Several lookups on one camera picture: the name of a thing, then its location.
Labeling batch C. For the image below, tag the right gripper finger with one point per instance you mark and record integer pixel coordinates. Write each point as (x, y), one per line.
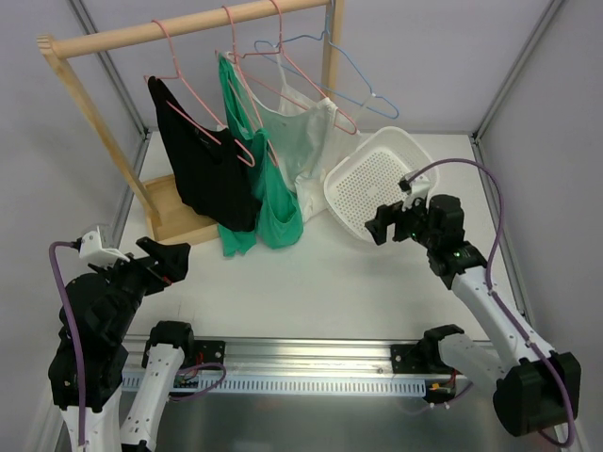
(377, 227)
(388, 213)

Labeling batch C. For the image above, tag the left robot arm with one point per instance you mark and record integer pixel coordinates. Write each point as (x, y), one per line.
(97, 311)

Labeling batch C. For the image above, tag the black tank top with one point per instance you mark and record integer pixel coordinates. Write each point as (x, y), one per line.
(209, 176)

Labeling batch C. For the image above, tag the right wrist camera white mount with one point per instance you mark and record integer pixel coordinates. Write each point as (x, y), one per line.
(416, 191)

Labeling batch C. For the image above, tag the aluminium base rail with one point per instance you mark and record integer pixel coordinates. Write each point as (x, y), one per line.
(320, 358)

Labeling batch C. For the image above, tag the wooden clothes rack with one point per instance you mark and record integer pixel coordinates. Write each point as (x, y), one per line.
(168, 220)

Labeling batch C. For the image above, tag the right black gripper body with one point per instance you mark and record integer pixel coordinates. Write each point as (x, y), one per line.
(398, 225)

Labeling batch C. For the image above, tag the white tank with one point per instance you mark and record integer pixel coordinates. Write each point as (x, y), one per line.
(309, 147)
(292, 101)

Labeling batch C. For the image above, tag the green tank top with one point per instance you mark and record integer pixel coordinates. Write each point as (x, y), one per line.
(279, 221)

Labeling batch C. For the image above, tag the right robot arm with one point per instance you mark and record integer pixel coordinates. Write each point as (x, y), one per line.
(532, 386)

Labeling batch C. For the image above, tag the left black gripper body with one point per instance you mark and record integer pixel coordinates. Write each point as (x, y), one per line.
(148, 269)

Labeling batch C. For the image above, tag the white slotted cable duct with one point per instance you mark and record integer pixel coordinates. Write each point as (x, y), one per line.
(289, 385)

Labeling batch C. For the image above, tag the white perforated plastic basket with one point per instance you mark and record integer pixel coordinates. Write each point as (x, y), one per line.
(370, 176)

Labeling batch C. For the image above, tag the white tank top on pink hanger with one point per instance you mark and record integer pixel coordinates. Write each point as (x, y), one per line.
(309, 147)

